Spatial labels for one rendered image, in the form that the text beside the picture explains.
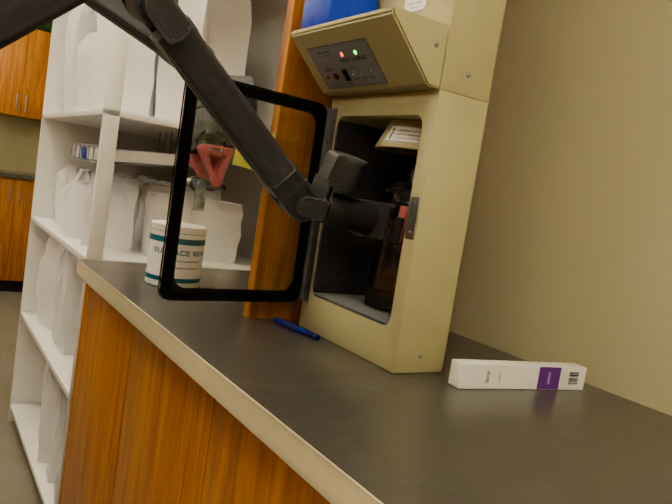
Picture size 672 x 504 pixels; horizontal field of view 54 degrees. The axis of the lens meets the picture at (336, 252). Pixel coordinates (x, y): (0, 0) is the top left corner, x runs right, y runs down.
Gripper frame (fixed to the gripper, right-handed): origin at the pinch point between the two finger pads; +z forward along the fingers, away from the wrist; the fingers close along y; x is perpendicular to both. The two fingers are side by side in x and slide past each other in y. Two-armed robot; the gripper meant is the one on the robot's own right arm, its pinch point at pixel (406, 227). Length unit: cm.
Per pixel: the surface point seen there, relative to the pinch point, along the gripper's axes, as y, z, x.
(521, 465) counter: -48, -15, 26
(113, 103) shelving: 101, -33, -18
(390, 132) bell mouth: -1.0, -9.4, -15.9
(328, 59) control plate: 8.1, -20.1, -26.6
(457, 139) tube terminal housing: -15.1, -6.2, -15.6
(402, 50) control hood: -13.1, -19.8, -26.1
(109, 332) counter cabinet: 58, -33, 39
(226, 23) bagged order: 124, 4, -59
